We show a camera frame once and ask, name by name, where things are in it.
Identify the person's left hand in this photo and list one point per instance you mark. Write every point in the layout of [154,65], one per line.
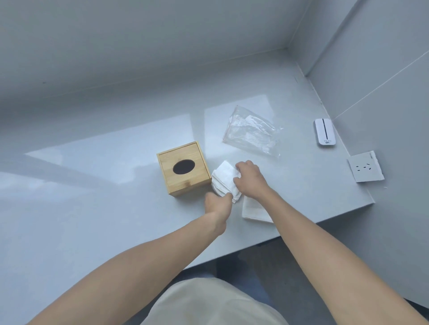
[218,209]

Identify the white wall socket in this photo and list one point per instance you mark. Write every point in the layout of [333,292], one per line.
[365,166]

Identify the person's right forearm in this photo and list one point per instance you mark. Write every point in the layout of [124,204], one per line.
[328,261]

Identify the clear plastic bag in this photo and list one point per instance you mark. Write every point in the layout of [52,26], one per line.
[251,132]

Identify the white tissue stack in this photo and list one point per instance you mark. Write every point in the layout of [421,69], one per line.
[223,179]

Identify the person's right hand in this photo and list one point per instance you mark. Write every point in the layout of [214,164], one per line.
[253,182]

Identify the small white flat device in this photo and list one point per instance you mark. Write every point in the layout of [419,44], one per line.
[325,132]

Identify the person's left forearm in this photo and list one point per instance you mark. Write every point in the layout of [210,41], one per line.
[127,278]

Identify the wooden tissue box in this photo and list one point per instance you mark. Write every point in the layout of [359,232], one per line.
[186,180]

